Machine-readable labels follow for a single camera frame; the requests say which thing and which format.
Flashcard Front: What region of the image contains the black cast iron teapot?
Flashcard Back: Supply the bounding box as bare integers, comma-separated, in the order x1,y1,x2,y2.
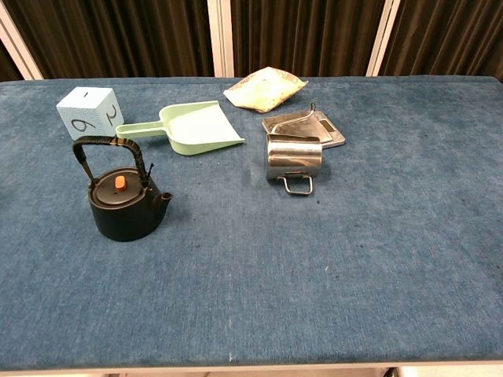
72,135,174,243

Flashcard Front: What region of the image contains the mint green plastic dustpan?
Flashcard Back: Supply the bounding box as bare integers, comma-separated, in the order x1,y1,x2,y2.
116,100,246,157

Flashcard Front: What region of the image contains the blue fabric table cover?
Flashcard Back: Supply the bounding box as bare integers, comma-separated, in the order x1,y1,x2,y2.
0,75,503,372

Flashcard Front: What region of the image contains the silver digital kitchen scale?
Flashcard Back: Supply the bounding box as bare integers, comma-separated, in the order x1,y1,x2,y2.
262,110,347,149

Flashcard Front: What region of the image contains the clear bag of beige food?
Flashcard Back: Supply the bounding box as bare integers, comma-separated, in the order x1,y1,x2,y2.
222,66,309,113

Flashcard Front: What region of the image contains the dark pleated curtain panel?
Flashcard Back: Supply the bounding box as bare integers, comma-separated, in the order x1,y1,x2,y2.
379,0,503,78
230,0,387,78
3,0,215,80
0,38,24,82

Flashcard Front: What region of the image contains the light blue foam cube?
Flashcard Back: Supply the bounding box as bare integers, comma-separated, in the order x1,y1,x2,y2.
56,86,126,141

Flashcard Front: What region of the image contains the white frame post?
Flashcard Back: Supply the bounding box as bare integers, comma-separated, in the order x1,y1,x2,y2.
0,3,43,81
207,0,236,78
365,0,401,78

